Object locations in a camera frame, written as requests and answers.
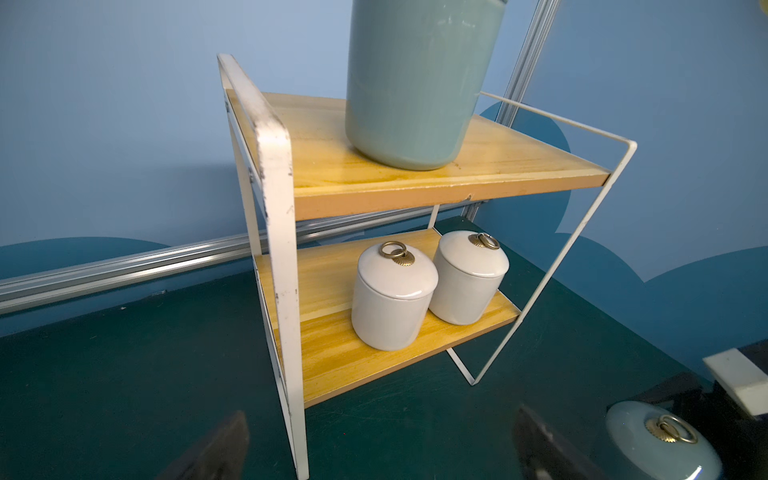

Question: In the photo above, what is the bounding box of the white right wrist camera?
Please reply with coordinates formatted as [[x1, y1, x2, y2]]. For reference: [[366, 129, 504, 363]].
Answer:
[[703, 348, 767, 417]]

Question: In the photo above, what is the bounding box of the right aluminium corner post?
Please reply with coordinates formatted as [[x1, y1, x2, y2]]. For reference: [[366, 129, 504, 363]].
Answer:
[[461, 0, 561, 221]]

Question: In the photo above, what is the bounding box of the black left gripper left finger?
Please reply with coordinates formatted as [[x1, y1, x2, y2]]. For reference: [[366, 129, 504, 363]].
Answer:
[[156, 410, 250, 479]]

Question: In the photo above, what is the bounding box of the teal tea canister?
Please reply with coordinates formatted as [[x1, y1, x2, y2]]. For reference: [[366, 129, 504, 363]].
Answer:
[[345, 0, 507, 171], [590, 401, 724, 479]]

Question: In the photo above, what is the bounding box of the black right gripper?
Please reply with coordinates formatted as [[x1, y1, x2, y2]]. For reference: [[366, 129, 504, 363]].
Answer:
[[633, 340, 767, 479]]

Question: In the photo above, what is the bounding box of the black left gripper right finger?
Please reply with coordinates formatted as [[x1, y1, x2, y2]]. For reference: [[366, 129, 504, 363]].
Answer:
[[513, 405, 608, 480]]

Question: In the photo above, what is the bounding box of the horizontal aluminium back rail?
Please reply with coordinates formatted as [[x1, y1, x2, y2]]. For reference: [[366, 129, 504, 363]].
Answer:
[[1, 201, 471, 315]]

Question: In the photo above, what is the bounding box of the white tea canister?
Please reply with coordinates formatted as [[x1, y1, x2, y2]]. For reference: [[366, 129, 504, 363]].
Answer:
[[429, 230, 509, 326], [351, 240, 438, 351]]

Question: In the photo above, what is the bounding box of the white metal wooden shelf rack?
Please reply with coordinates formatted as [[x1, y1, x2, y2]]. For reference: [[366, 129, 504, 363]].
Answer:
[[218, 54, 620, 479]]

